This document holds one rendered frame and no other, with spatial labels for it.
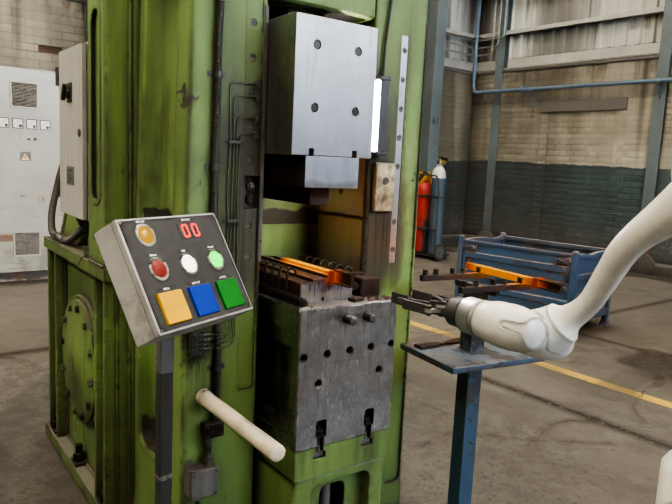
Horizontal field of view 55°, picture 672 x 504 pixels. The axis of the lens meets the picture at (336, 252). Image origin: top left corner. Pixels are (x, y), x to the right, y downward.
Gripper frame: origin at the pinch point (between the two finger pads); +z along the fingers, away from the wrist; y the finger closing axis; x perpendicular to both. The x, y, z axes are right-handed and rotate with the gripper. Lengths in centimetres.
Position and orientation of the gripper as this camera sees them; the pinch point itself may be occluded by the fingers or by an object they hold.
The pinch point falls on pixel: (410, 297)
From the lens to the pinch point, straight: 175.2
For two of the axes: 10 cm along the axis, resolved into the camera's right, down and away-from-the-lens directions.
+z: -5.8, -1.4, 8.0
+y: 8.1, -0.4, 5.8
